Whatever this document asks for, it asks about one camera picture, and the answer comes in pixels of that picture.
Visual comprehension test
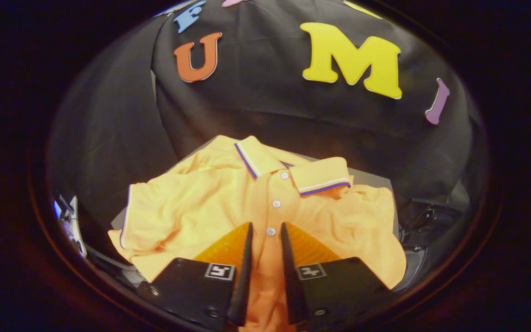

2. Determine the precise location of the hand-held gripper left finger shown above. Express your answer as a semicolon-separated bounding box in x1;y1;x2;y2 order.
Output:
137;222;254;330

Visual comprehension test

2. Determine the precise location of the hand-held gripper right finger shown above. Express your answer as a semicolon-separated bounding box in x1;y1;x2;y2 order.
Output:
280;222;393;331

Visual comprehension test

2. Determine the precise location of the orange polo shirt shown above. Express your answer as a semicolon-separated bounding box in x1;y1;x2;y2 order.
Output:
108;135;407;332

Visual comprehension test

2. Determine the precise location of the grey washing machine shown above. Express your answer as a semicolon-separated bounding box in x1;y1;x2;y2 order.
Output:
391;243;432;294

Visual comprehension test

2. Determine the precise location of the dark washing machine lid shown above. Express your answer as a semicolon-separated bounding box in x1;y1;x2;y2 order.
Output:
399;196;472;247

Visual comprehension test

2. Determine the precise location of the grey metal cabinet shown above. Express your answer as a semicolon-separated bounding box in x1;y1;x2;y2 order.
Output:
88;136;400;289

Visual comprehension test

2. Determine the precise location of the white stand with screen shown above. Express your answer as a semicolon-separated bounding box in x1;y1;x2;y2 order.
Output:
53;196;87;258

